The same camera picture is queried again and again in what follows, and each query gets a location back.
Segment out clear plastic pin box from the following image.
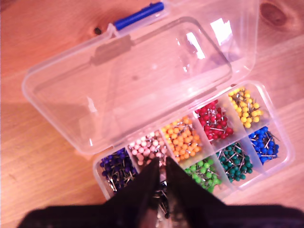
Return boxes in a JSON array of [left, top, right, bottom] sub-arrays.
[[21, 16, 296, 202]]

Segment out pile of light green pins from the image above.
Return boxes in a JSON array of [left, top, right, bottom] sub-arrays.
[[184, 158, 223, 193]]

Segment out pile of black pins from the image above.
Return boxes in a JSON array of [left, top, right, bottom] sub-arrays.
[[152, 180, 171, 219]]

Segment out pile of pink pins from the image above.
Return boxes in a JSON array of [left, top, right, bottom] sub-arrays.
[[129, 131, 168, 166]]

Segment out pile of blue pins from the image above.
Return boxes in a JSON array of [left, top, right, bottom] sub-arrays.
[[248, 126, 280, 164]]

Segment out pile of dark green pins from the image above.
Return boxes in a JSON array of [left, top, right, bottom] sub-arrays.
[[217, 142, 254, 183]]

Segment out pile of yellow pins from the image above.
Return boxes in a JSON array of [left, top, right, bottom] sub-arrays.
[[228, 87, 264, 129]]

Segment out pile of purple pins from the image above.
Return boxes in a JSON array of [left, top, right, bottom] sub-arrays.
[[99, 148, 139, 192]]

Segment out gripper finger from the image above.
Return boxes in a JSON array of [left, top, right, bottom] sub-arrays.
[[166, 157, 227, 210], [104, 158, 161, 210]]

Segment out pile of red pins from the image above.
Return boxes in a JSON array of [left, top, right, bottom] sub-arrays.
[[195, 100, 234, 141]]

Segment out pile of orange pins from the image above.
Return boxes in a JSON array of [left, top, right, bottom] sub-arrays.
[[161, 116, 202, 162]]

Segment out clear case with blue latch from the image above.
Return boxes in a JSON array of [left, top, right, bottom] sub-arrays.
[[106, 0, 260, 80]]

